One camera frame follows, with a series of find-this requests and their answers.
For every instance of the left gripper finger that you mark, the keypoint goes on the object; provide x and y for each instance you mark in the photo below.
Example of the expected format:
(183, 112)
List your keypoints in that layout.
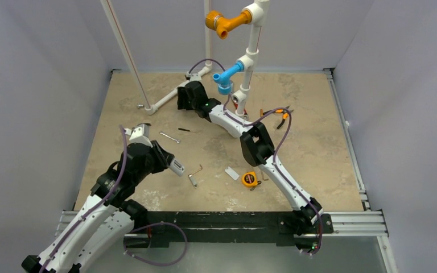
(161, 150)
(164, 162)

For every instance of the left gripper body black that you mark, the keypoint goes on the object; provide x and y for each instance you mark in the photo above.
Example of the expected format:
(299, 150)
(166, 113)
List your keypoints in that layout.
(155, 157)

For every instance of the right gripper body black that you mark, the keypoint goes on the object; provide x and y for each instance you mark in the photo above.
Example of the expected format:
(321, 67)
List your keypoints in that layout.
(185, 98)

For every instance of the white remote control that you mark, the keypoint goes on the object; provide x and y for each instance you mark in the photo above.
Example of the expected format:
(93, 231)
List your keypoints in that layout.
(176, 167)

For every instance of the white battery cover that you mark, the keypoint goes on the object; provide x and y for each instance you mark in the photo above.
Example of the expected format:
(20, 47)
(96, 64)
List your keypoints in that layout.
(232, 173)

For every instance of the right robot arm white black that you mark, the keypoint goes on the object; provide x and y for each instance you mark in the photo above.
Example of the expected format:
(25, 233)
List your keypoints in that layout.
(257, 148)

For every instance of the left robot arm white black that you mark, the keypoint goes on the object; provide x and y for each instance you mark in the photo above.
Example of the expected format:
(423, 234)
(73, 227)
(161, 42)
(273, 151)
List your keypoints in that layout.
(108, 212)

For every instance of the small silver wrench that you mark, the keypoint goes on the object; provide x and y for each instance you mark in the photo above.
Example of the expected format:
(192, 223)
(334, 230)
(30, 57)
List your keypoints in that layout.
(170, 137)

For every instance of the silver allen key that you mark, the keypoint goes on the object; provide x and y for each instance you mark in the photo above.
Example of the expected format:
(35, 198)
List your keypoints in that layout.
(192, 179)

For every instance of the small black screwdriver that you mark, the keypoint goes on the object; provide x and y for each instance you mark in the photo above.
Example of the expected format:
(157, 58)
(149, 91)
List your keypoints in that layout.
(186, 130)

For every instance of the blue pipe fitting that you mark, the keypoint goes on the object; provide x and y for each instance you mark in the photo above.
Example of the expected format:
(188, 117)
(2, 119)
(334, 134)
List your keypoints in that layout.
(224, 85)

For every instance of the orange pipe fitting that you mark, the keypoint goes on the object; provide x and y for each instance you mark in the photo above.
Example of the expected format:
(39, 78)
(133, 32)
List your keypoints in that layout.
(214, 20)

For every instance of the yellow tape measure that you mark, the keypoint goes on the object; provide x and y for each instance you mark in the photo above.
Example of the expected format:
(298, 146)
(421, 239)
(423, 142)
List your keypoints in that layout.
(249, 180)

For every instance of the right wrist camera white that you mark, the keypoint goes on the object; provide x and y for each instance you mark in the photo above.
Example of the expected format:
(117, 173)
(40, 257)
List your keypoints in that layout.
(193, 77)

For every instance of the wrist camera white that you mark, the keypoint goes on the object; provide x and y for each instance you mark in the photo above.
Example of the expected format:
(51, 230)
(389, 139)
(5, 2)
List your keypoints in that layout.
(193, 77)
(139, 134)

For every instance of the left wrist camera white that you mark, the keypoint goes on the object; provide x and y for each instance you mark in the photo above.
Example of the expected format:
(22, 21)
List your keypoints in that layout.
(139, 134)

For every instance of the orange handled pliers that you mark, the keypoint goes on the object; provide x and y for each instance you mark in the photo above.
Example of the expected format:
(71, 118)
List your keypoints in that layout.
(284, 114)

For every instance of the white PVC pipe frame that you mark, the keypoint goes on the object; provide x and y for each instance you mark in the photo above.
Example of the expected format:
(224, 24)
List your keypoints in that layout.
(235, 81)

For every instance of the aluminium rail frame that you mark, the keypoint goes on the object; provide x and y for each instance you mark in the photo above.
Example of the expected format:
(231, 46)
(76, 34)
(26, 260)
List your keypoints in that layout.
(315, 150)

